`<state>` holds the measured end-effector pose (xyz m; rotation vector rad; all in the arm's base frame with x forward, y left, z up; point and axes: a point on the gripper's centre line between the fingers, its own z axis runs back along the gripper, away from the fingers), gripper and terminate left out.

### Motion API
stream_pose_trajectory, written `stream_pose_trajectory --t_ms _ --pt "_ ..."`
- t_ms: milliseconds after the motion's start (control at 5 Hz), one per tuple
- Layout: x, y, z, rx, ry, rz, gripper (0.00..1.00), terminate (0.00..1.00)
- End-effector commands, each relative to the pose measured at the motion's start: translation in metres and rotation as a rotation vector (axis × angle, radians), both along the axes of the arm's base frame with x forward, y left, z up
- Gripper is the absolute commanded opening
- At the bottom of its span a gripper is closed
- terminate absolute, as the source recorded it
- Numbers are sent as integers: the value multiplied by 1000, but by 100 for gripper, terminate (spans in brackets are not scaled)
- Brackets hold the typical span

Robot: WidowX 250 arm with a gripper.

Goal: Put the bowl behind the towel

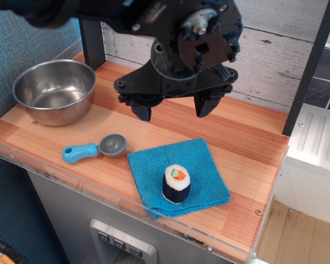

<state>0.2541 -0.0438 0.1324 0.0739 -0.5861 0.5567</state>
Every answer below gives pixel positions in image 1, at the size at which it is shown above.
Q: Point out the blue grey toy scoop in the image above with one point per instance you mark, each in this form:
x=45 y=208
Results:
x=112 y=145

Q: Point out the clear acrylic edge guard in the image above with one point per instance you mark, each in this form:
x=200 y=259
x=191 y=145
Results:
x=227 y=187

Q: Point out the grey toy kitchen cabinet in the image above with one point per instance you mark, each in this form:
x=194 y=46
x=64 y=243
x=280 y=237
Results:
x=70 y=213

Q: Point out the plush sushi roll toy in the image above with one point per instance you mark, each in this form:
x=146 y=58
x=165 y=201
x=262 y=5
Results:
x=176 y=184

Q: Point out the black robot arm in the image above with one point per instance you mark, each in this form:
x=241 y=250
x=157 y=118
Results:
x=53 y=14

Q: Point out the dark right frame post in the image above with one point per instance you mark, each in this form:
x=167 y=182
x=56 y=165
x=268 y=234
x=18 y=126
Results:
x=311 y=65

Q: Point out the stainless steel bowl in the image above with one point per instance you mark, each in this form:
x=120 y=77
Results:
x=57 y=92

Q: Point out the blue folded towel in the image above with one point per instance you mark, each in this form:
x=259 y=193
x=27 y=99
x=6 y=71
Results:
x=207 y=186

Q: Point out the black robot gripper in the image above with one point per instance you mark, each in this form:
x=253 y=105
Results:
x=192 y=40

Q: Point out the dark frame post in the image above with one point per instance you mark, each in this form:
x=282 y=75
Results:
x=311 y=65
x=92 y=43

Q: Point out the white ridged appliance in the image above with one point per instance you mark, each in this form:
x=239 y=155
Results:
x=304 y=180

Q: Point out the silver dispenser button panel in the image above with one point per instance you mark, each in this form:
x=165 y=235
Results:
x=116 y=246

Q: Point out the dark left frame post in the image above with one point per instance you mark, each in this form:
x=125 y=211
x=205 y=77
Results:
x=92 y=43

